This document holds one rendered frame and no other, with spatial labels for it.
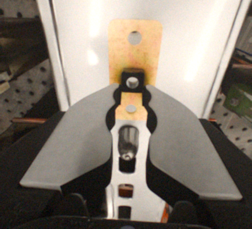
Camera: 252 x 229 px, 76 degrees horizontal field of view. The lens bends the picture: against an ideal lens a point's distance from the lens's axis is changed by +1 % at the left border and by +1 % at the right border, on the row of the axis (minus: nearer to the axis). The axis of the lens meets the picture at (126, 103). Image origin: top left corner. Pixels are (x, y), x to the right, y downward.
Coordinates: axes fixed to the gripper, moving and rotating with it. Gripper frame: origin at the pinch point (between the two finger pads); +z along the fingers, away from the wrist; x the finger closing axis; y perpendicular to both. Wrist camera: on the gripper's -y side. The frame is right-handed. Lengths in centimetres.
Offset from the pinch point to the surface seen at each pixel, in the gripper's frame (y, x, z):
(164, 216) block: 77, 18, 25
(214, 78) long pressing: 2.8, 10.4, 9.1
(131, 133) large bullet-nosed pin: 11.2, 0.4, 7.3
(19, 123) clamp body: 15.2, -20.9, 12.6
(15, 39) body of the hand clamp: -1.2, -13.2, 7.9
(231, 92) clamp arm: 5.0, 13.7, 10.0
